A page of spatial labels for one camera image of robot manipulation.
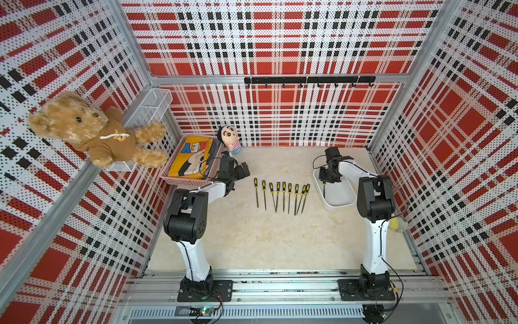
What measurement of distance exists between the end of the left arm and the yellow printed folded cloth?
0.22 m

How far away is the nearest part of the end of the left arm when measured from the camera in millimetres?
778

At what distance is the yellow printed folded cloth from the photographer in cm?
103
